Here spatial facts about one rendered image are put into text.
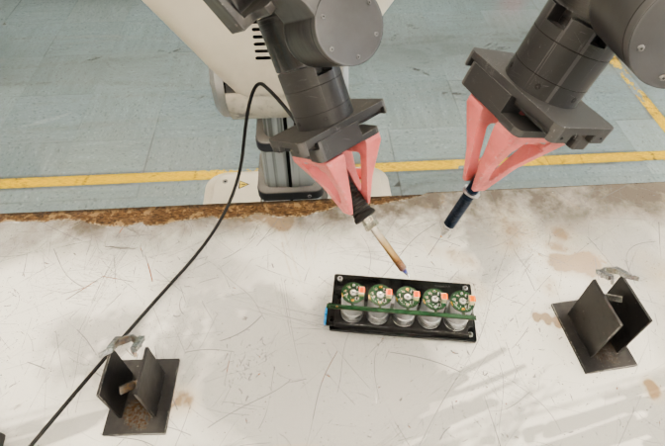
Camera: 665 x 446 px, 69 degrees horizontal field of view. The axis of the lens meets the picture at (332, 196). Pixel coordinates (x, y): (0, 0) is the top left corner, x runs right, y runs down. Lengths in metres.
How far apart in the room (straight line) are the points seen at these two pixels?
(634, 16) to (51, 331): 0.60
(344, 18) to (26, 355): 0.48
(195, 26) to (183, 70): 1.65
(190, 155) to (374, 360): 1.46
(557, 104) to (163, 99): 1.95
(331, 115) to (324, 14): 0.11
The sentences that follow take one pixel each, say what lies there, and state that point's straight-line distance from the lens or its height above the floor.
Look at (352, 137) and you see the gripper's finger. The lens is 0.45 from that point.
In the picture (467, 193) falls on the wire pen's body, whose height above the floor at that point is 0.94.
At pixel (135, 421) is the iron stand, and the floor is 0.75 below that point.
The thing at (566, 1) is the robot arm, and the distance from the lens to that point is 0.36.
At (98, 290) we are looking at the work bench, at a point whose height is 0.75.
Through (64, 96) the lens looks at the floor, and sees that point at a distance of 2.39.
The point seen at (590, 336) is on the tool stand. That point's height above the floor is 0.77.
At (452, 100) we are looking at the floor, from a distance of 2.14.
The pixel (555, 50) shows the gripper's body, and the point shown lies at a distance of 0.36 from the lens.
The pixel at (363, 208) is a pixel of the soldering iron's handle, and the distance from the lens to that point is 0.49.
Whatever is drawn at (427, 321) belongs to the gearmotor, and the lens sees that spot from 0.54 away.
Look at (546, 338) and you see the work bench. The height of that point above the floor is 0.75.
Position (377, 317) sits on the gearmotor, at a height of 0.78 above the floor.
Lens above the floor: 1.26
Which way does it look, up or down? 48 degrees down
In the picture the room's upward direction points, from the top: straight up
